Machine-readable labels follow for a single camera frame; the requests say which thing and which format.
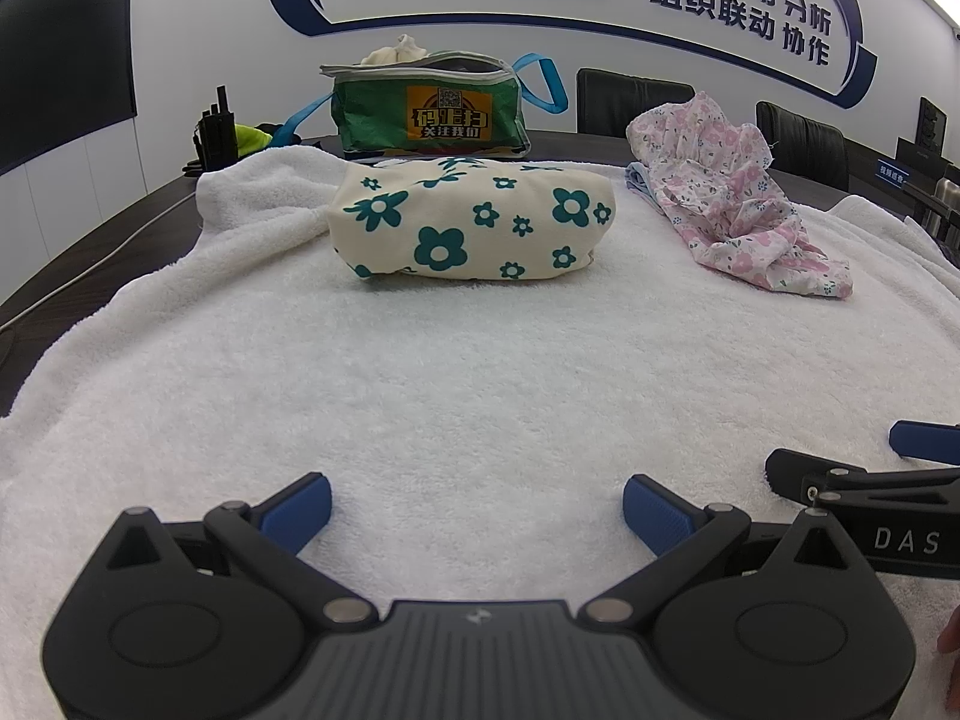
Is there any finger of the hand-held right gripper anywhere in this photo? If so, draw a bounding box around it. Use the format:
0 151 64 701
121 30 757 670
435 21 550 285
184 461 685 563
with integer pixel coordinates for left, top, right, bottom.
889 420 960 466
765 448 960 507

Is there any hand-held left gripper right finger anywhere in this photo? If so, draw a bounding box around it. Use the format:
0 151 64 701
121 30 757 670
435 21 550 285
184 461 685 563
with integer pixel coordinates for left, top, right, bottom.
581 474 863 627

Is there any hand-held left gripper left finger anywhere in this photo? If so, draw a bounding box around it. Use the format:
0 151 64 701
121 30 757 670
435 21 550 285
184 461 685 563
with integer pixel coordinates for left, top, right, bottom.
101 471 380 627

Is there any pink floral garment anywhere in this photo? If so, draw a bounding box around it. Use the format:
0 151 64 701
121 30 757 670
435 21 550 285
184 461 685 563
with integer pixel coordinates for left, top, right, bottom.
626 90 854 299

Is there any white fluffy towel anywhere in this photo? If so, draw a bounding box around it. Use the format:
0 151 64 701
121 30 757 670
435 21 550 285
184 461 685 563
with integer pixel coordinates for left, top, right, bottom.
0 142 960 720

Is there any dark desk equipment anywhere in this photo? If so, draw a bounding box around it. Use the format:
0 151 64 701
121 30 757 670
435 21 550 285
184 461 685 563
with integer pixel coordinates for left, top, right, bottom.
896 96 960 242

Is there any black office chair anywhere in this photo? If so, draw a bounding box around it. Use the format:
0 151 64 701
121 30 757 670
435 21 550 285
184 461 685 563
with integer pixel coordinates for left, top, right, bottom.
576 67 695 137
755 101 851 193

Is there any cream green flower print garment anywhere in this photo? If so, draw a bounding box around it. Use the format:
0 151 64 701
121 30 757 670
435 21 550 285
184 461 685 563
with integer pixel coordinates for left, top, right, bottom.
328 156 617 282

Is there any black walkie-talkie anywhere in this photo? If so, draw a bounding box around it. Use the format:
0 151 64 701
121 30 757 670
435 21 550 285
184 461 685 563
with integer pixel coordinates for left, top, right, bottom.
196 85 238 170

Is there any cream cloth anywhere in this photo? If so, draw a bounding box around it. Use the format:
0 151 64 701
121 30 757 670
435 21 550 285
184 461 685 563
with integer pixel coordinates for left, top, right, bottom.
360 34 430 67

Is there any white cable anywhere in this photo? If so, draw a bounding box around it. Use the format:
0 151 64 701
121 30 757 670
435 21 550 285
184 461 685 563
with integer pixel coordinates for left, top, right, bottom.
0 191 200 332

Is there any green bag with blue strap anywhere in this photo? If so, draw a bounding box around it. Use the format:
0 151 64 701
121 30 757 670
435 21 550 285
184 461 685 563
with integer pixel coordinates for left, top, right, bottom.
270 49 567 158

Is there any black wall screen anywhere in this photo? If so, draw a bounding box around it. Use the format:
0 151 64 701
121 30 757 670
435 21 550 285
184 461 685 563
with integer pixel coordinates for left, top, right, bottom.
0 0 140 175

